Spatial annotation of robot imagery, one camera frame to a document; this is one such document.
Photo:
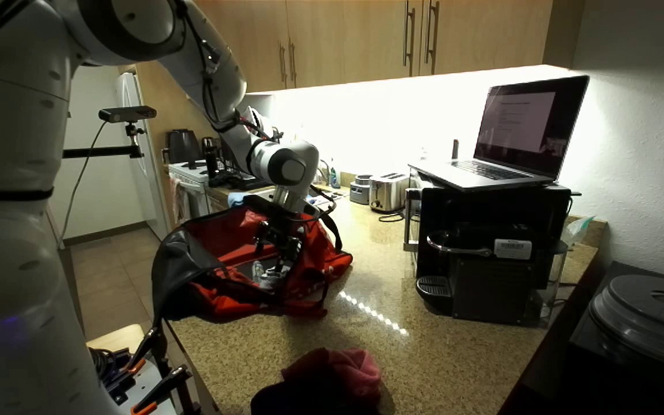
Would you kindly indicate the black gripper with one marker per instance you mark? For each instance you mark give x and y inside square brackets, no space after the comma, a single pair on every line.
[285,229]

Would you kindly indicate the white grey Puma sock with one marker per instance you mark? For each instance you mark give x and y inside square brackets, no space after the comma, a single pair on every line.
[259,274]

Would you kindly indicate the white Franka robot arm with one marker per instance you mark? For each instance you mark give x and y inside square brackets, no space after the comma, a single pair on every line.
[9,154]

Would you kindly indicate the red black duffel bag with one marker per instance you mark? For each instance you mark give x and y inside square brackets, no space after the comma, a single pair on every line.
[216,239]

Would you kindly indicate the grey round appliance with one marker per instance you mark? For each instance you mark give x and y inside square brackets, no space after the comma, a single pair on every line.
[359,191]

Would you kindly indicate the pink towel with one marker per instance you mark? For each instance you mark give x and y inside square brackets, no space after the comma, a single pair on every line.
[338,373]

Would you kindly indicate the silver toaster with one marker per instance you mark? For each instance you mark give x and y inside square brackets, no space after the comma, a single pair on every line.
[388,193]

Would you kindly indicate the dark navy cloth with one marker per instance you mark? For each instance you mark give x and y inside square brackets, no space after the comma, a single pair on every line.
[275,401]

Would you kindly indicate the black coffee maker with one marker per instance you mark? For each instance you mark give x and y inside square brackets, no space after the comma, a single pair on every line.
[182,147]

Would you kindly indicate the small dark stick on microwave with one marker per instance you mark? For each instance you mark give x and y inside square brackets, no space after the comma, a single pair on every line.
[455,151]

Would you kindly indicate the black steel microwave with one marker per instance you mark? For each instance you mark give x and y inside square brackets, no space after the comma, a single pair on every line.
[494,246]

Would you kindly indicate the wooden upper cabinets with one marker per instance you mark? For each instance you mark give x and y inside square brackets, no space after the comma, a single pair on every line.
[363,35]

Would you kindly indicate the open silver laptop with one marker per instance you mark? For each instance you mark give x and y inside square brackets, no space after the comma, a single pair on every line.
[528,123]

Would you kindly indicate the dark appliance with round lid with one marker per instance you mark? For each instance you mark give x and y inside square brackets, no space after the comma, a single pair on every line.
[643,324]

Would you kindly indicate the black camera on stand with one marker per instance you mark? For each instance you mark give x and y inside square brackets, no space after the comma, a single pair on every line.
[128,114]

